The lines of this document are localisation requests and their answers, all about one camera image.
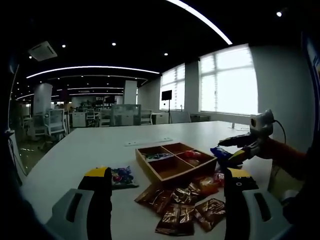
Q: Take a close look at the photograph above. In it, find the white cabinet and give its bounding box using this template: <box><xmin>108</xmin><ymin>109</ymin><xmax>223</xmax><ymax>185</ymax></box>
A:
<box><xmin>72</xmin><ymin>111</ymin><xmax>87</xmax><ymax>127</ymax></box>

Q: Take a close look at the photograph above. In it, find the dark blue cookie pack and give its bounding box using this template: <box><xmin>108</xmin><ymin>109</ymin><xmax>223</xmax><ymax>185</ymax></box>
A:
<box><xmin>216</xmin><ymin>157</ymin><xmax>245</xmax><ymax>170</ymax></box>

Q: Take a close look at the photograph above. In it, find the orange marshmallow packet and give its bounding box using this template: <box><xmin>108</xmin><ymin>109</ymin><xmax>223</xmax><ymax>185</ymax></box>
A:
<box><xmin>198</xmin><ymin>176</ymin><xmax>221</xmax><ymax>196</ymax></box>

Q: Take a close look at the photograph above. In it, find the white table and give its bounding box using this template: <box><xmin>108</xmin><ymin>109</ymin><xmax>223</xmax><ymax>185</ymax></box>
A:
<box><xmin>19</xmin><ymin>120</ymin><xmax>278</xmax><ymax>240</ymax></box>

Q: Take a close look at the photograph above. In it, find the wooden divided container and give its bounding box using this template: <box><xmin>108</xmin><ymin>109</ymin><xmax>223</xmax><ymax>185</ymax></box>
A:
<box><xmin>134</xmin><ymin>141</ymin><xmax>218</xmax><ymax>188</ymax></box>

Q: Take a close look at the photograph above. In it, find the wide bright window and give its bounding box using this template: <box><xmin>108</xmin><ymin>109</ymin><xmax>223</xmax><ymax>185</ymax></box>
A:
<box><xmin>198</xmin><ymin>43</ymin><xmax>259</xmax><ymax>116</ymax></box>

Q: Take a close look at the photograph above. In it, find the blue cookie pack white print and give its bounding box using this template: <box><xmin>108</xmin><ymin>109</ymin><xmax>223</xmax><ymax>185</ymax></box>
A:
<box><xmin>209</xmin><ymin>146</ymin><xmax>234</xmax><ymax>161</ymax></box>

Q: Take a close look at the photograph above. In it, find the white table cable cover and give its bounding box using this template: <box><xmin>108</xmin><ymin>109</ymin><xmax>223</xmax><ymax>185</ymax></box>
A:
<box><xmin>124</xmin><ymin>136</ymin><xmax>174</xmax><ymax>148</ymax></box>

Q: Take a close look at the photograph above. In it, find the narrow bright window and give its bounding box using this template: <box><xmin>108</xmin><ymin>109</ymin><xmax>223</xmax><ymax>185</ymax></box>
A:
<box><xmin>159</xmin><ymin>62</ymin><xmax>186</xmax><ymax>111</ymax></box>

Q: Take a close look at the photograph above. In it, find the curved ceiling light strip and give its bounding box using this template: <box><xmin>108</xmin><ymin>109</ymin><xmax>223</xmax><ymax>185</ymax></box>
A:
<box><xmin>26</xmin><ymin>65</ymin><xmax>161</xmax><ymax>80</ymax></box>

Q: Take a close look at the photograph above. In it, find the frosted desk partition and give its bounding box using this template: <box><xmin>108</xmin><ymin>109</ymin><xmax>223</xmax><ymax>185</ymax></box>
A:
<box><xmin>109</xmin><ymin>103</ymin><xmax>142</xmax><ymax>127</ymax></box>

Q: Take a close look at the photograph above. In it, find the ceiling air conditioner unit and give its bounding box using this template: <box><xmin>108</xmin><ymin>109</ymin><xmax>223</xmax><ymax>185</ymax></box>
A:
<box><xmin>27</xmin><ymin>40</ymin><xmax>58</xmax><ymax>62</ymax></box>

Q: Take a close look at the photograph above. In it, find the pink marshmallow packet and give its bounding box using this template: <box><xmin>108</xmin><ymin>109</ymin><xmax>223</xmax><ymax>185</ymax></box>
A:
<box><xmin>213</xmin><ymin>171</ymin><xmax>226</xmax><ymax>188</ymax></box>
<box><xmin>188</xmin><ymin>153</ymin><xmax>210</xmax><ymax>166</ymax></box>
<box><xmin>184</xmin><ymin>149</ymin><xmax>201</xmax><ymax>159</ymax></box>

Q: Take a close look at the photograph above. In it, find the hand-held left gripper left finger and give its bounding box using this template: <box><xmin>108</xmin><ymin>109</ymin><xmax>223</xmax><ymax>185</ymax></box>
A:
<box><xmin>44</xmin><ymin>166</ymin><xmax>113</xmax><ymax>240</ymax></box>

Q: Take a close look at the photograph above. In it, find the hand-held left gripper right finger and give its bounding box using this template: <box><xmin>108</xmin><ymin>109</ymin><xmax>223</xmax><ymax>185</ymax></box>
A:
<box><xmin>223</xmin><ymin>167</ymin><xmax>294</xmax><ymax>240</ymax></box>

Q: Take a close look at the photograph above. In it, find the small white desk bracket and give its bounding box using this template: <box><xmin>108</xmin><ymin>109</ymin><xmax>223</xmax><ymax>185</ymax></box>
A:
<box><xmin>227</xmin><ymin>122</ymin><xmax>251</xmax><ymax>131</ymax></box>

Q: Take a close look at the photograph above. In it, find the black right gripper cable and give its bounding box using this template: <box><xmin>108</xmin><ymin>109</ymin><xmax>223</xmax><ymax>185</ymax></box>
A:
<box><xmin>271</xmin><ymin>119</ymin><xmax>288</xmax><ymax>145</ymax></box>

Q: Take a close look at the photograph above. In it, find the straight ceiling light strip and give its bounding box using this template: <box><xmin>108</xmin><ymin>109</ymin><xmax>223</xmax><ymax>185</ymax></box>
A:
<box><xmin>166</xmin><ymin>0</ymin><xmax>233</xmax><ymax>46</ymax></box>

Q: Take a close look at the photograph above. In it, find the group of white office chairs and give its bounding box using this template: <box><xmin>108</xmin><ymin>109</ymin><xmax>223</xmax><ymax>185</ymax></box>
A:
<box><xmin>23</xmin><ymin>103</ymin><xmax>193</xmax><ymax>145</ymax></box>

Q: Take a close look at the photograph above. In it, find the black screen on stand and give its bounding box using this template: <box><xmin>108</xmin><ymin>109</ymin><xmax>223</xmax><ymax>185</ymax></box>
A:
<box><xmin>161</xmin><ymin>90</ymin><xmax>173</xmax><ymax>123</ymax></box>

